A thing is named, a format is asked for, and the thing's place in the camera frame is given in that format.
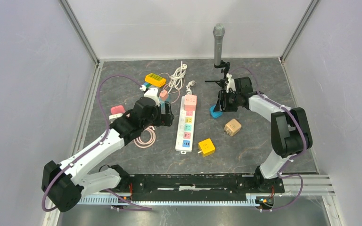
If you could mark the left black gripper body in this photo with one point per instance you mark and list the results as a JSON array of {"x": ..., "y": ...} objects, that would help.
[{"x": 158, "y": 122}]

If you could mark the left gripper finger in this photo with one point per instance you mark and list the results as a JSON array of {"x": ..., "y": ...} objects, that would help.
[
  {"x": 168, "y": 110},
  {"x": 167, "y": 121}
]

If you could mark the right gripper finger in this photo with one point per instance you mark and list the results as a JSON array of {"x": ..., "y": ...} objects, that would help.
[
  {"x": 226, "y": 105},
  {"x": 218, "y": 106}
]

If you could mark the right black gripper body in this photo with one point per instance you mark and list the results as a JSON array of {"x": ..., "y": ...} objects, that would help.
[{"x": 234, "y": 101}]

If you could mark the small blue plug adapter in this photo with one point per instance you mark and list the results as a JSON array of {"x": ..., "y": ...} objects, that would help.
[{"x": 215, "y": 114}]

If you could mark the white multicolour power strip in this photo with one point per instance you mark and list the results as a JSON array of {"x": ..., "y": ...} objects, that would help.
[{"x": 186, "y": 124}]

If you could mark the beige cube socket adapter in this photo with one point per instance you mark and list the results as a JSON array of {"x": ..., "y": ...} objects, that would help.
[{"x": 232, "y": 127}]

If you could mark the yellow cube socket adapter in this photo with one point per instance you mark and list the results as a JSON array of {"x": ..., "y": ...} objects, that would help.
[{"x": 206, "y": 147}]

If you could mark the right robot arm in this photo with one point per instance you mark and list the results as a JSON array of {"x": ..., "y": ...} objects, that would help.
[{"x": 290, "y": 131}]

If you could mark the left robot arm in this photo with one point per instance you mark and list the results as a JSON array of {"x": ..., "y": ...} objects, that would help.
[{"x": 64, "y": 184}]

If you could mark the pink cube socket adapter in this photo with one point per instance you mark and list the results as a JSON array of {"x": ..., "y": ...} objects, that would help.
[{"x": 190, "y": 103}]

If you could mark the pink round socket reel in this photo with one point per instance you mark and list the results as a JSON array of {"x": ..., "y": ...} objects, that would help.
[{"x": 117, "y": 110}]

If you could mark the blue green power strip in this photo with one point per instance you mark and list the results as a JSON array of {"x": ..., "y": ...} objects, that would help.
[{"x": 145, "y": 86}]

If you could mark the yellow rectangular power strip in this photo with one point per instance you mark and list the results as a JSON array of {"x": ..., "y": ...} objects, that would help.
[{"x": 155, "y": 80}]

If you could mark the blue white cube adapter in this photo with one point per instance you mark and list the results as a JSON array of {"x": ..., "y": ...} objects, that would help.
[{"x": 114, "y": 116}]

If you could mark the grey microphone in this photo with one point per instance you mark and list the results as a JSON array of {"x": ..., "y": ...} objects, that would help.
[{"x": 218, "y": 32}]

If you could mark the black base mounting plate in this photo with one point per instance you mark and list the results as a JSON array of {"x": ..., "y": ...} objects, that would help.
[{"x": 195, "y": 187}]

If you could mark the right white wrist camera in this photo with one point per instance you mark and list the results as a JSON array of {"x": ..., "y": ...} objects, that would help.
[{"x": 230, "y": 83}]

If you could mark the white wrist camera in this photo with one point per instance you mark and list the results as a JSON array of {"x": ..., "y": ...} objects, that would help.
[
  {"x": 230, "y": 83},
  {"x": 151, "y": 92}
]

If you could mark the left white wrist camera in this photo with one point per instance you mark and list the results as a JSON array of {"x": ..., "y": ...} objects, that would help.
[{"x": 151, "y": 92}]

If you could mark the grey slotted cable duct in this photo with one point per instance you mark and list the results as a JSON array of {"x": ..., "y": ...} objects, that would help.
[{"x": 310, "y": 185}]

